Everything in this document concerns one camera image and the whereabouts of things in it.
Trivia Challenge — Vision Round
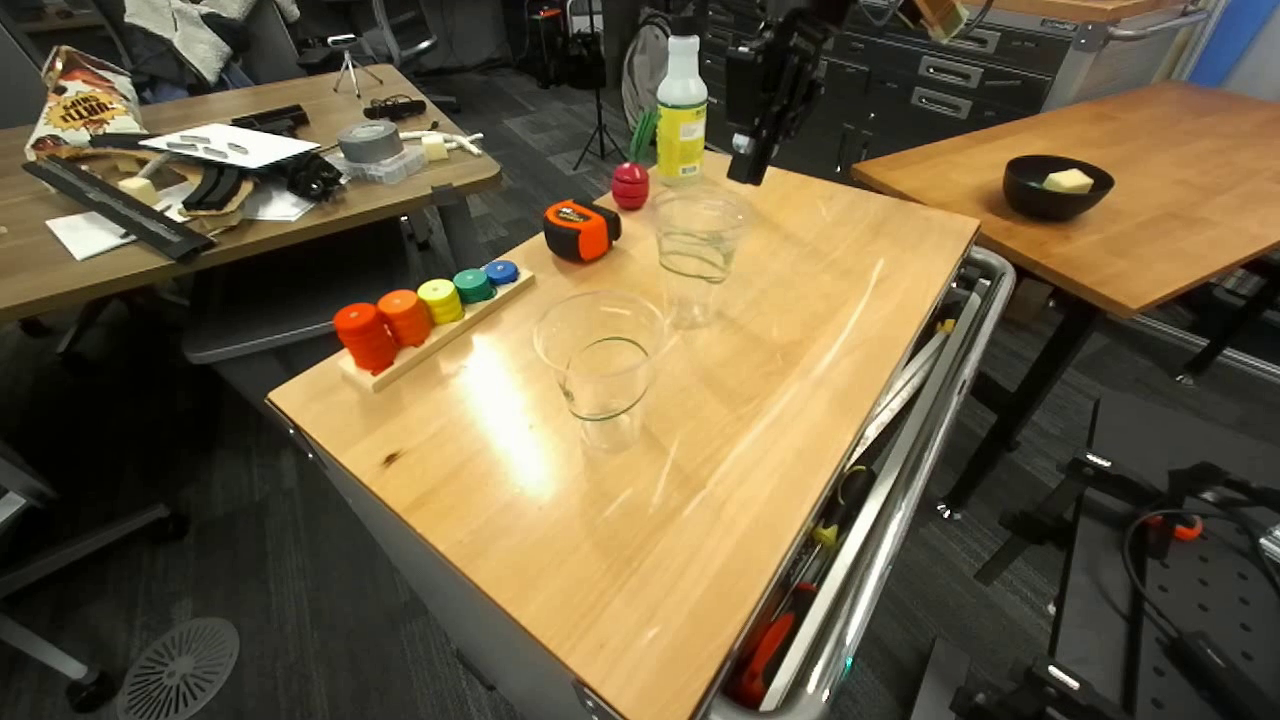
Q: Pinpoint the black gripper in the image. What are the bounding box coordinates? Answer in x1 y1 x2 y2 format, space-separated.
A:
727 19 828 187

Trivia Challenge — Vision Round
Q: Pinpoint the white yellow spray bottle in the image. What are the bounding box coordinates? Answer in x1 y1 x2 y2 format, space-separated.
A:
652 33 711 187

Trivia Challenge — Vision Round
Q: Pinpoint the red toy pepper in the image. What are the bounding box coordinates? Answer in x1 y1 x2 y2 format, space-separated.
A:
610 157 655 216

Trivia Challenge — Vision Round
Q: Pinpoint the white mesh standing fan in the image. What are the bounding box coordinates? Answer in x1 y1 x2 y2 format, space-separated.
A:
619 14 673 133

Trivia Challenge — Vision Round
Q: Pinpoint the dark grey drawer cabinet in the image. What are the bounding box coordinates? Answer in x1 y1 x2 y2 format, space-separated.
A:
696 0 1197 176

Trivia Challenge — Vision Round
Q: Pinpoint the orange black tape measure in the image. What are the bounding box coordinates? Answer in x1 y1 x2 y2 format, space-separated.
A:
540 197 626 267

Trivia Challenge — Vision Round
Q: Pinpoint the orange brown box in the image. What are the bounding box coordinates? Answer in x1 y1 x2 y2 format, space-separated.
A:
912 0 973 39

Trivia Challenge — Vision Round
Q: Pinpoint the black bowl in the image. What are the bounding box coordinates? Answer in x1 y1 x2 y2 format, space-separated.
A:
999 150 1116 224

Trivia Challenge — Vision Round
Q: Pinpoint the green toy cylinder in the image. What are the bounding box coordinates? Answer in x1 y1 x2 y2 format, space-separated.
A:
453 262 500 307

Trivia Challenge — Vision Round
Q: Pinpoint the pale yellow block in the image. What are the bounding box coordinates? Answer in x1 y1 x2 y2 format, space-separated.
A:
1035 164 1096 200

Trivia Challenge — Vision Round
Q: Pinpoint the yellow toy cylinder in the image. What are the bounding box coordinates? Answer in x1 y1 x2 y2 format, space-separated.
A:
417 271 468 327

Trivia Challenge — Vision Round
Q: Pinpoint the grey tape roll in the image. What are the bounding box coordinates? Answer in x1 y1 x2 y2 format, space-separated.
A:
337 115 407 169

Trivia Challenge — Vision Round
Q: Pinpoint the orange toy cylinder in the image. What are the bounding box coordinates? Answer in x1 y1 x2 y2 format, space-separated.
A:
376 283 436 352

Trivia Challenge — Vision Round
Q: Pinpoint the red toy cylinder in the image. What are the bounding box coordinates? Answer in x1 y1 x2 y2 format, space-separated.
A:
328 299 402 374

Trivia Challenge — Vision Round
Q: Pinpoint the wooden side table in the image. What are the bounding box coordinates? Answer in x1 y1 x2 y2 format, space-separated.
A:
848 79 1280 524

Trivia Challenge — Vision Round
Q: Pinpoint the black device on desk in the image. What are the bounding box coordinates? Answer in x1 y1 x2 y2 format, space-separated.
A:
286 150 350 202

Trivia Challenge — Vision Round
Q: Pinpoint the grey office chair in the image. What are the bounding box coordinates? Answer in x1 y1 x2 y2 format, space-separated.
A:
176 216 443 373

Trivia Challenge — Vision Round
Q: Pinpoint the flat black remote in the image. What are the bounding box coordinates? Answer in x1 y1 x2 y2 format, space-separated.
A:
228 101 312 135

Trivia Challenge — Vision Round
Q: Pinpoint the blue panel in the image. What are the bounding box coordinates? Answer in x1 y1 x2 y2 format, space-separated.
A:
1190 0 1280 92

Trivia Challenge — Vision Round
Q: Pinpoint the white paper sheet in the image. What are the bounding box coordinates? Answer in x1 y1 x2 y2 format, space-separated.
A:
135 118 321 173

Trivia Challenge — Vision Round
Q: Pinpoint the grey metal tool cart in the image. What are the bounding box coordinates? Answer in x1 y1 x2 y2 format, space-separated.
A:
263 244 1019 720

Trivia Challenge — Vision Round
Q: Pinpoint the orange clamp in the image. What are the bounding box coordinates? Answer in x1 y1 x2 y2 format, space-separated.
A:
1154 509 1213 547

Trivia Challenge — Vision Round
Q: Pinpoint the long black bar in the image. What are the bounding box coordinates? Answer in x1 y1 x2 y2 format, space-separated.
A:
21 157 217 262

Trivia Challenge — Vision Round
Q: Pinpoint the small white paper note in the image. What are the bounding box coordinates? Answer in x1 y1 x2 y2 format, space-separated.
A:
42 207 135 262

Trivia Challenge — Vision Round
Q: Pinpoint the orange snack bag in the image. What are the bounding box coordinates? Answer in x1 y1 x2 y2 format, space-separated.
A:
21 39 151 160

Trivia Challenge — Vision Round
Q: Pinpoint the long wooden office desk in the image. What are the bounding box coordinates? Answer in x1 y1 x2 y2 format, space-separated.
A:
0 59 505 323

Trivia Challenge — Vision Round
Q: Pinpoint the white cable bundle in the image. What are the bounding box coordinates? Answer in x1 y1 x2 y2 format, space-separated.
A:
398 123 488 160

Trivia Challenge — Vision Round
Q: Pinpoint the chrome cart handle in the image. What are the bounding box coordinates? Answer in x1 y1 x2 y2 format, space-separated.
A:
703 244 1019 720

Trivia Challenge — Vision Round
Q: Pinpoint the red handled tool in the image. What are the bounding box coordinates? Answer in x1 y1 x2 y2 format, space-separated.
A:
726 604 805 712

